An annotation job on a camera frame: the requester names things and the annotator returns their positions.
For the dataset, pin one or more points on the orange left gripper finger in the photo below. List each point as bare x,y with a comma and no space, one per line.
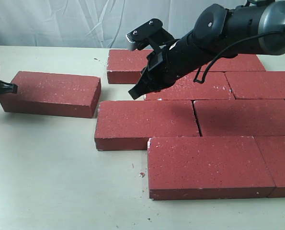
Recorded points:
8,88

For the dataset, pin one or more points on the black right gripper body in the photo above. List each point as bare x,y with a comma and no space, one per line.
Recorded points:
176,61

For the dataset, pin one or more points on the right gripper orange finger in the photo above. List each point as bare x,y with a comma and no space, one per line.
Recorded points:
142,88

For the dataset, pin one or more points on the red brick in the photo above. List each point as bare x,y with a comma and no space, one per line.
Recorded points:
242,62
215,87
185,168
273,152
128,125
124,66

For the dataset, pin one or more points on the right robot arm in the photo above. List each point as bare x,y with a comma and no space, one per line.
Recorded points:
258,27

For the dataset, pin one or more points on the red brick second row right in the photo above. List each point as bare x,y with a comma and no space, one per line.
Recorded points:
257,84

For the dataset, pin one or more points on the red brick third row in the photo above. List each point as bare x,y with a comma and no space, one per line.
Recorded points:
241,117

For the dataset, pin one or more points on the white backdrop cloth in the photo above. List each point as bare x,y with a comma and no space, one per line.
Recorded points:
90,23

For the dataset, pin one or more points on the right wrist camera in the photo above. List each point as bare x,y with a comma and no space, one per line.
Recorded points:
151,34

